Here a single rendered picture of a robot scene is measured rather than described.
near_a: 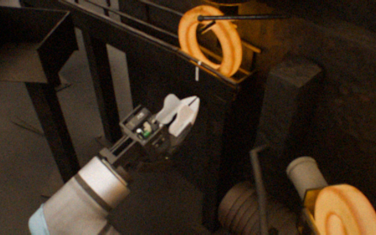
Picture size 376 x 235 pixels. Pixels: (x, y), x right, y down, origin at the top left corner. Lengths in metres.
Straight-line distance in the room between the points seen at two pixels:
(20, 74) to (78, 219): 0.62
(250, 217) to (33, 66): 0.75
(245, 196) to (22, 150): 1.19
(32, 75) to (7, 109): 0.92
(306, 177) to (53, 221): 0.45
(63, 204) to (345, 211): 0.44
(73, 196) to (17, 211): 0.97
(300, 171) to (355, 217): 0.18
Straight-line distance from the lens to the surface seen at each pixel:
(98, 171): 0.64
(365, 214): 0.59
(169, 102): 0.69
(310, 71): 0.77
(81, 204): 0.63
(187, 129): 0.69
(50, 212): 0.65
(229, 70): 0.86
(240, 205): 0.85
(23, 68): 1.18
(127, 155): 0.64
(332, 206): 0.64
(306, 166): 0.73
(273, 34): 0.85
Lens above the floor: 1.24
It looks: 44 degrees down
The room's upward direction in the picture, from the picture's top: straight up
